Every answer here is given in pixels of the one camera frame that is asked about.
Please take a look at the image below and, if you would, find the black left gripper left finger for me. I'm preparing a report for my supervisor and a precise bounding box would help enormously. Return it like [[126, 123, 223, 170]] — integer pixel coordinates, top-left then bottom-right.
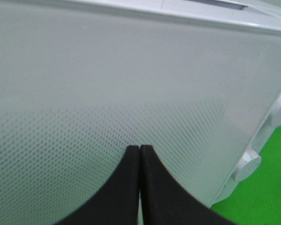
[[57, 145, 140, 225]]

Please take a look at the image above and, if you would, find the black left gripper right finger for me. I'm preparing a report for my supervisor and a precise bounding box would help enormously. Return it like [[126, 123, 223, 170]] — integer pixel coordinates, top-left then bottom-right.
[[140, 145, 232, 225]]

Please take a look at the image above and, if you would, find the white microwave door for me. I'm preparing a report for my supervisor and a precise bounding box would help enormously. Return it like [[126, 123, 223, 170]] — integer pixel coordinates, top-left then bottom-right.
[[0, 0, 281, 225]]

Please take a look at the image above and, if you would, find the white microwave oven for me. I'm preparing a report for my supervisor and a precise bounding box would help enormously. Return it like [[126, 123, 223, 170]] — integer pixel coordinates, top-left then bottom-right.
[[161, 0, 281, 209]]

